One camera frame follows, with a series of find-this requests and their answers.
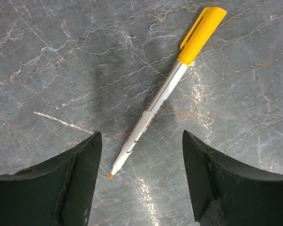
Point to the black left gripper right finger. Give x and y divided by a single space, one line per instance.
248 196

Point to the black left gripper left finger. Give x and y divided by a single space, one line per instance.
55 192

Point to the white marker with yellow cap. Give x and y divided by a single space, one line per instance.
204 26

